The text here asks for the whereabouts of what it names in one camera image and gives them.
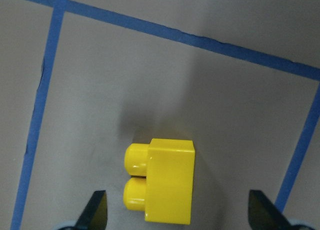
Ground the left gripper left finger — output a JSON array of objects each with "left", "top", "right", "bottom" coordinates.
[{"left": 74, "top": 190, "right": 108, "bottom": 230}]

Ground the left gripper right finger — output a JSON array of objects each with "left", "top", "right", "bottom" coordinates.
[{"left": 248, "top": 189, "right": 292, "bottom": 229}]

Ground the yellow toy block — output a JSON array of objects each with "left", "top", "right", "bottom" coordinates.
[{"left": 123, "top": 138, "right": 196, "bottom": 225}]

